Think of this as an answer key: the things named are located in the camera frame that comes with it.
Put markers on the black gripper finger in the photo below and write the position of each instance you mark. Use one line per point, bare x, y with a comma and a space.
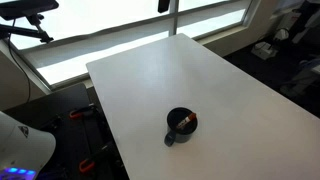
163, 5

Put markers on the red capped marker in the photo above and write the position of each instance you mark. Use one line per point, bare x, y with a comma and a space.
187, 121

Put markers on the white robot base blue lights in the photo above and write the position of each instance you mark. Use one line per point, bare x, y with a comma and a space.
20, 150

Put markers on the white device on floor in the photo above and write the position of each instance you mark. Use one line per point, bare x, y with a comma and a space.
264, 50

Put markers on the dark blue mug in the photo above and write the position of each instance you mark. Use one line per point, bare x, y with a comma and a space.
180, 131

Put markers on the black side table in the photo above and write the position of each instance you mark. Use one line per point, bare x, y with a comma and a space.
63, 133

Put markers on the grey window frame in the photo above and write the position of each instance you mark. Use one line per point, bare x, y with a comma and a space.
173, 20

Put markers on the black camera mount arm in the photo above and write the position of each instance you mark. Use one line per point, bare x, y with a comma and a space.
30, 30

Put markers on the black camera on mount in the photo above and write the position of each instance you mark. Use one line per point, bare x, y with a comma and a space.
26, 6

